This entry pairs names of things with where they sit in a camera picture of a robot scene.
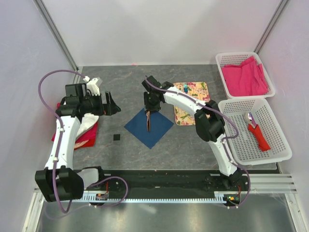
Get upper white plastic basket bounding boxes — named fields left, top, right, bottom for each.
left=215, top=52, right=275, bottom=99

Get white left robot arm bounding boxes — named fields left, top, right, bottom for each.
left=35, top=78, right=121, bottom=202

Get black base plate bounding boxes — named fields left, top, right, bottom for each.
left=99, top=170, right=249, bottom=199

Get small black square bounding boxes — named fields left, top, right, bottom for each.
left=113, top=134, right=121, bottom=141

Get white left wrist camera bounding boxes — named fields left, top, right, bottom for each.
left=83, top=76, right=102, bottom=96

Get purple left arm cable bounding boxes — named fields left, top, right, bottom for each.
left=38, top=69, right=85, bottom=214

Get white plastic basket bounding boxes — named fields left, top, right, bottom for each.
left=215, top=52, right=275, bottom=99
left=218, top=98, right=292, bottom=165

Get lower white plastic basket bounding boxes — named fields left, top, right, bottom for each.
left=218, top=98, right=292, bottom=165

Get floral placemat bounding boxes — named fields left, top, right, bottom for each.
left=174, top=82, right=210, bottom=126

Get pink cloth napkins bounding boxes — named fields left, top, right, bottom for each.
left=221, top=56, right=268, bottom=97

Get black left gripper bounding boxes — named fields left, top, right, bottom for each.
left=80, top=91, right=120, bottom=116

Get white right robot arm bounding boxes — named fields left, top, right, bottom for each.
left=141, top=76, right=241, bottom=190

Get white cloth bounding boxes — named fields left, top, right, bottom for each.
left=76, top=113, right=99, bottom=139

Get blue metallic fork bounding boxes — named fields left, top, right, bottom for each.
left=183, top=83, right=188, bottom=93

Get blue paper napkin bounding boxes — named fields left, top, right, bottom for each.
left=124, top=108, right=174, bottom=149

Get slotted cable duct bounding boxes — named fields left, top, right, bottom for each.
left=79, top=192, right=240, bottom=203

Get red folded cloth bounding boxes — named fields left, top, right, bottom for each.
left=51, top=102, right=99, bottom=151

